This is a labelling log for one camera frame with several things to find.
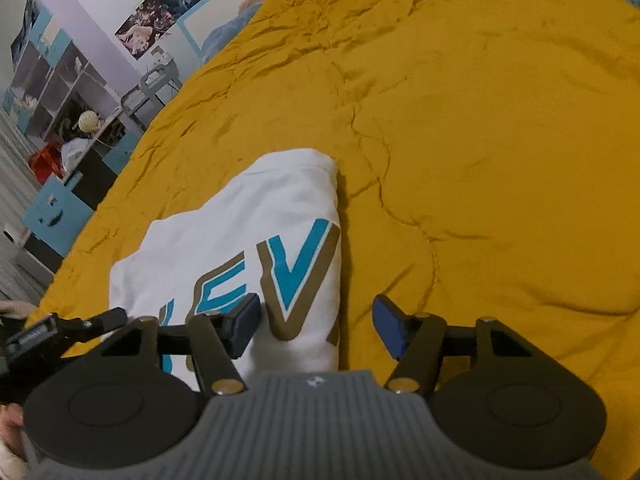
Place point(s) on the round cream lamp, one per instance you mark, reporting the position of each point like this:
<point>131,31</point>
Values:
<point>89,122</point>

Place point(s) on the red bag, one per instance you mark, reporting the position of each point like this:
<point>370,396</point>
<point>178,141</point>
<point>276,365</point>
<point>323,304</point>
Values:
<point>47,162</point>

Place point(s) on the blue pillow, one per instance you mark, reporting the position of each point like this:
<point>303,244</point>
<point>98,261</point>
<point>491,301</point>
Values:
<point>225,33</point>

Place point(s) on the mustard yellow bedspread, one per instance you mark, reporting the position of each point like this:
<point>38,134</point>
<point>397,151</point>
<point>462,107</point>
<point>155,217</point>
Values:
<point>487,159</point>

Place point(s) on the white shelf unit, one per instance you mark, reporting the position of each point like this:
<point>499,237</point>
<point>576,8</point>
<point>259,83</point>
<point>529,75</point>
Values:
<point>62,60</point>

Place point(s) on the person's hand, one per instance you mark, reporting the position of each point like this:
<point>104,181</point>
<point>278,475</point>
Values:
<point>13,465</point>

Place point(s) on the white printed t-shirt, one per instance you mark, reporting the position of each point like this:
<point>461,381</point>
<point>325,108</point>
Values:
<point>272,231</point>

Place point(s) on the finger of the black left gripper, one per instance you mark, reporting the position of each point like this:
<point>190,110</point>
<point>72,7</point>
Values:
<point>86,329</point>

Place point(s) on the grey metal trolley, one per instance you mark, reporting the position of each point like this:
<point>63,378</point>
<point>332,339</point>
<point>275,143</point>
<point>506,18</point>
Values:
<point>161,75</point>

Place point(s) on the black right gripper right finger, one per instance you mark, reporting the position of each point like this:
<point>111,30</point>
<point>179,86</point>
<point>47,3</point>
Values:
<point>490,390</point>

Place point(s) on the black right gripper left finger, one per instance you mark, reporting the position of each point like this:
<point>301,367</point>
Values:
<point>141,391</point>

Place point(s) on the blue desk with drawers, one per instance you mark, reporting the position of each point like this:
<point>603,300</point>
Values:
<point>64,205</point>

